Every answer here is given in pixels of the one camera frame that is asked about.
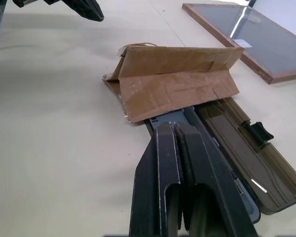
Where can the translucent plastic case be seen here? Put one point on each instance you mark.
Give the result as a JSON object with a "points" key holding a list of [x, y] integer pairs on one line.
{"points": [[236, 143]]}

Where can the brown paper bag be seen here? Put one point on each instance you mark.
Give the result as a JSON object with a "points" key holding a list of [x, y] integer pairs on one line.
{"points": [[172, 81]]}

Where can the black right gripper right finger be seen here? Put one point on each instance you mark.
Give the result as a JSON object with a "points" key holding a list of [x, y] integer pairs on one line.
{"points": [[207, 177]]}

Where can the wood-framed glass panel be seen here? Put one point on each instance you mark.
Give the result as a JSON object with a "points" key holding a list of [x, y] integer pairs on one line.
{"points": [[261, 32]]}

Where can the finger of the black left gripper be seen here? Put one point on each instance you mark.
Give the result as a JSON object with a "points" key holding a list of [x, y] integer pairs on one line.
{"points": [[86, 10], [19, 2]]}

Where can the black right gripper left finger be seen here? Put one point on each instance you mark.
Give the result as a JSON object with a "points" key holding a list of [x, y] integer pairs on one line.
{"points": [[150, 172]]}

